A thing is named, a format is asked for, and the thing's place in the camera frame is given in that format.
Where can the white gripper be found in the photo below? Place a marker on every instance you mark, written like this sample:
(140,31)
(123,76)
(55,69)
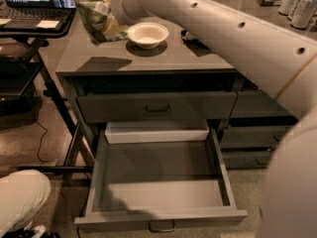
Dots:
(116,3)

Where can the green jalapeno chip bag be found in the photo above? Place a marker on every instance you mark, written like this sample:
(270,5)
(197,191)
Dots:
(93,17)

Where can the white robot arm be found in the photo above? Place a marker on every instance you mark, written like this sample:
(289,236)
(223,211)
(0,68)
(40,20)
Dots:
(281,63)

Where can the black crumpled chip bag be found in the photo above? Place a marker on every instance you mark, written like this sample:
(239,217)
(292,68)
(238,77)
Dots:
(188,37)

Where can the grey top left drawer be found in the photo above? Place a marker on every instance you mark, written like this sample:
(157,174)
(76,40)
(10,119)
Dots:
(99,108)

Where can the open grey middle drawer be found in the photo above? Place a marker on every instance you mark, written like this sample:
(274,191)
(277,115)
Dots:
(159,187)

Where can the grey top right drawer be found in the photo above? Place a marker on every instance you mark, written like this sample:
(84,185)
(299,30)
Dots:
(250,104)

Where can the grey middle right drawer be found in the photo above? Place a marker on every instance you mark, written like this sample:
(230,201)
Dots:
(252,137)

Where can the grey bottom right drawer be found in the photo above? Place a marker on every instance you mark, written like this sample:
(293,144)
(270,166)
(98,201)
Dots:
(241,160)

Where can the white can middle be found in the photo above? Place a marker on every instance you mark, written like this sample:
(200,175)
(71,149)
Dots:
(297,4)

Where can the white paper bowl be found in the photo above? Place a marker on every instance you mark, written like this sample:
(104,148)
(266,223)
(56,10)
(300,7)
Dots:
(147,35)

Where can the black smartphone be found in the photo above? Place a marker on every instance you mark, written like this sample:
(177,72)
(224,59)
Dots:
(63,4)

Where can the black laptop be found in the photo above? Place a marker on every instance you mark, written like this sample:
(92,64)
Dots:
(33,16)

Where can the person's leg beige trousers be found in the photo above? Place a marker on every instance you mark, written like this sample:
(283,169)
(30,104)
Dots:
(22,194)

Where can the black and white shoe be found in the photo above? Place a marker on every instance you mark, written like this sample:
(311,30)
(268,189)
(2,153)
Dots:
(38,232)

